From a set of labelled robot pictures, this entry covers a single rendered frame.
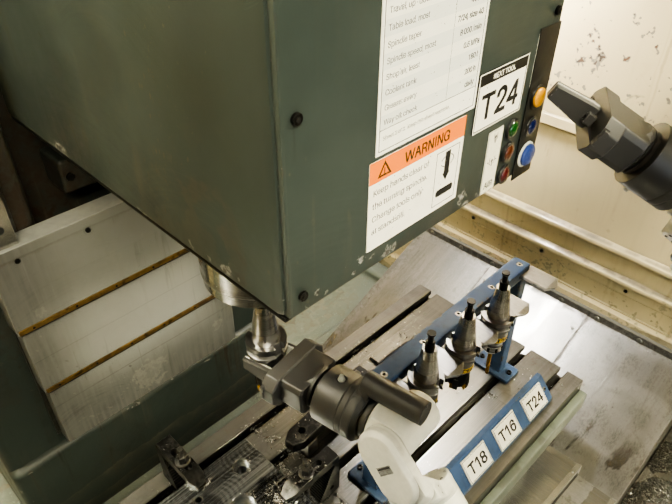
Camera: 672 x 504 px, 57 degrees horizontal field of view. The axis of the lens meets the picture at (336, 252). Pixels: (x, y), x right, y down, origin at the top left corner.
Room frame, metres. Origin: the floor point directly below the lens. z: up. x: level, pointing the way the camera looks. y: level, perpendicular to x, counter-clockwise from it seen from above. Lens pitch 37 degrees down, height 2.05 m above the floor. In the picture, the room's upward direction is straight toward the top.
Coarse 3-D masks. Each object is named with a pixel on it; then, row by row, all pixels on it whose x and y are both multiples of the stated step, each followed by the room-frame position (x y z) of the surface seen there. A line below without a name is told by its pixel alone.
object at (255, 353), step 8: (280, 328) 0.69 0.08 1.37; (248, 336) 0.67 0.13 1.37; (248, 344) 0.66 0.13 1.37; (280, 344) 0.66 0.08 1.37; (248, 352) 0.66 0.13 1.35; (256, 352) 0.64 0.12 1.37; (264, 352) 0.64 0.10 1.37; (272, 352) 0.64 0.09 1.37; (280, 352) 0.66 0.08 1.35; (256, 360) 0.64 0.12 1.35; (264, 360) 0.64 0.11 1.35; (272, 360) 0.64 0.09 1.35
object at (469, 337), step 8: (464, 320) 0.80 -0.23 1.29; (472, 320) 0.79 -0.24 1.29; (456, 328) 0.81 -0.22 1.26; (464, 328) 0.79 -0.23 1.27; (472, 328) 0.79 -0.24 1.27; (456, 336) 0.80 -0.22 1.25; (464, 336) 0.79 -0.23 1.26; (472, 336) 0.79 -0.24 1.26; (456, 344) 0.79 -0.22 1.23; (464, 344) 0.79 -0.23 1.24; (472, 344) 0.79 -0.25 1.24
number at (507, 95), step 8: (520, 72) 0.70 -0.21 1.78; (504, 80) 0.67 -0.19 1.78; (512, 80) 0.69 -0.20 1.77; (520, 80) 0.70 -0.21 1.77; (504, 88) 0.68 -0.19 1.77; (512, 88) 0.69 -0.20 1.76; (520, 88) 0.70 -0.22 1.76; (496, 96) 0.67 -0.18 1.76; (504, 96) 0.68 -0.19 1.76; (512, 96) 0.69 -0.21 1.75; (496, 104) 0.67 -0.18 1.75; (504, 104) 0.68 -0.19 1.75; (512, 104) 0.69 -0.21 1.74; (496, 112) 0.67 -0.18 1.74; (504, 112) 0.68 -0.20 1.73
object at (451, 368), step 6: (438, 348) 0.80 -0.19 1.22; (438, 354) 0.78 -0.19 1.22; (444, 354) 0.78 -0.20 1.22; (450, 354) 0.78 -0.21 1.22; (438, 360) 0.77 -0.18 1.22; (444, 360) 0.77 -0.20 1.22; (450, 360) 0.77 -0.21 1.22; (456, 360) 0.77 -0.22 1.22; (444, 366) 0.76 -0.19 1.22; (450, 366) 0.76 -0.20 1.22; (456, 366) 0.76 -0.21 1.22; (462, 366) 0.76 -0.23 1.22; (444, 372) 0.74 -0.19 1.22; (450, 372) 0.74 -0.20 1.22; (456, 372) 0.74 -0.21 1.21; (462, 372) 0.75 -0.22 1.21
